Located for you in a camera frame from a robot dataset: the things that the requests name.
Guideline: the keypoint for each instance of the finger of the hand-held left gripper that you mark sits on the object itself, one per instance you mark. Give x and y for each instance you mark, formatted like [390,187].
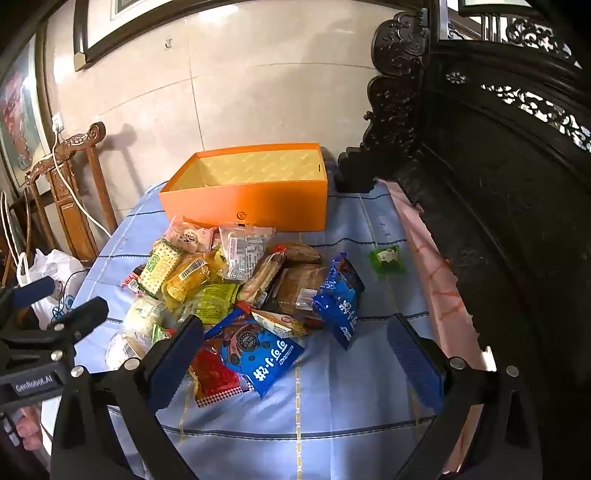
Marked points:
[87,311]
[32,288]

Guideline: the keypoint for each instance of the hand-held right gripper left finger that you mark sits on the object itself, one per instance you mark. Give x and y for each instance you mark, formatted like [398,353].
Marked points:
[178,364]

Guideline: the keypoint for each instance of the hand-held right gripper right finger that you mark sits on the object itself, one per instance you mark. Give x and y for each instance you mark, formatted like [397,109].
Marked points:
[415,364]

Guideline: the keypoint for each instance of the red snack packet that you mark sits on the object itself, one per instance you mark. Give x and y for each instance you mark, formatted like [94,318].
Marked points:
[214,376]

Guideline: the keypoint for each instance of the large blue cookie packet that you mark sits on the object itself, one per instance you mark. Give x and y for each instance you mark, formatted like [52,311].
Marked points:
[258,355]

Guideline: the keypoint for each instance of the small green snack packet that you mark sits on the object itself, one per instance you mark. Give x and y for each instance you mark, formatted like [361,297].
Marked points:
[387,259]

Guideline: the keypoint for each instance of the orange cardboard box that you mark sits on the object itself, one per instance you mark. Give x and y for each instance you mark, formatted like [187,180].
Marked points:
[244,205]

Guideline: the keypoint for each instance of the person's left hand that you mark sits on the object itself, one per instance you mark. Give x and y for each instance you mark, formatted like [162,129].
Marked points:
[30,431]

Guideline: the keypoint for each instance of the white plastic bag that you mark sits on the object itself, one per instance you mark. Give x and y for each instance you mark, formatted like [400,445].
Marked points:
[51,272]

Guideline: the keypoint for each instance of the tiny green packet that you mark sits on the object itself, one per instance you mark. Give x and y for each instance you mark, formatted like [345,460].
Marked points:
[161,333]

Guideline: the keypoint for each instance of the small red packet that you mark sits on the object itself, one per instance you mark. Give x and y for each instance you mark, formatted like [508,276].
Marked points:
[130,282]

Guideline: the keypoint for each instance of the clear bun packet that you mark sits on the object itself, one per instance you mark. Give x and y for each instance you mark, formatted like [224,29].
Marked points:
[122,350]

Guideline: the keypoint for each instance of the white round bun packet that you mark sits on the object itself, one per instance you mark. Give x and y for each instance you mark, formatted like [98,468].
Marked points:
[143,316]

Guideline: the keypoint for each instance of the yellow-green snack packet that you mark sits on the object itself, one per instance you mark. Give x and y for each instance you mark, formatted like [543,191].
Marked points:
[214,300]

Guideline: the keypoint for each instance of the green and white cracker packet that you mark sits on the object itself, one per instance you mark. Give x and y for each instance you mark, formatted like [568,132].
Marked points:
[159,267]

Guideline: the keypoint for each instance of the pink cloth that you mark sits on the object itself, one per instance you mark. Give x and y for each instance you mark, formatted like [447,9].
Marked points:
[438,281]

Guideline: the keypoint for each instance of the yellow packet with barcode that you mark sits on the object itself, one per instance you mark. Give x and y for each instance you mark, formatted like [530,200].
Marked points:
[189,274]

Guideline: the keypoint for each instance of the blue checked tablecloth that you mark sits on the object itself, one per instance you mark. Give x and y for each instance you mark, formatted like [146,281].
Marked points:
[332,415]

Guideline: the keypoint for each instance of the small blue snack packet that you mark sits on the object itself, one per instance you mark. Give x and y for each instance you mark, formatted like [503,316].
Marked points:
[339,300]

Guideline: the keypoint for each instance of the carved wooden chair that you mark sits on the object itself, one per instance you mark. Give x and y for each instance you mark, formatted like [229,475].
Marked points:
[64,184]

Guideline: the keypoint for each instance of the orange and white packet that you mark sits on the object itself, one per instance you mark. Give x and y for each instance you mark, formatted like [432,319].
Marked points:
[279,323]

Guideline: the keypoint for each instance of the long sandwich cracker packet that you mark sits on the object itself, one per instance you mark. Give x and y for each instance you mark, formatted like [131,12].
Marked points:
[263,277]

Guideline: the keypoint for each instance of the pink and white packet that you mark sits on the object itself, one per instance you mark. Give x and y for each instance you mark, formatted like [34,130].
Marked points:
[189,233]

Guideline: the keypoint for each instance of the clear packet with white label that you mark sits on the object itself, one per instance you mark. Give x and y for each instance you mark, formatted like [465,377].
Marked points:
[244,251]

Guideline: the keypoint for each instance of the brown bread packet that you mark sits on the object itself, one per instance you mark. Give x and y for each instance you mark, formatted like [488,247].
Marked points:
[298,288]

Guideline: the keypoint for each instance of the brown bread roll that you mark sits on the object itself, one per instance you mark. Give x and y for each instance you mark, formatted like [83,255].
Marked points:
[300,254]

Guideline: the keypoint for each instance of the dark carved wooden furniture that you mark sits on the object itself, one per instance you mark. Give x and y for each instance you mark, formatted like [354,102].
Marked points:
[498,184]

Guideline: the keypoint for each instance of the white wall socket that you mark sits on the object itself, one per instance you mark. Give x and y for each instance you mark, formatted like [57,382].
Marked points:
[57,122]

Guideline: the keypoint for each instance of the wall poster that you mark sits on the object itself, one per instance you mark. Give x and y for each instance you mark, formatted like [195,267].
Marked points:
[18,115]

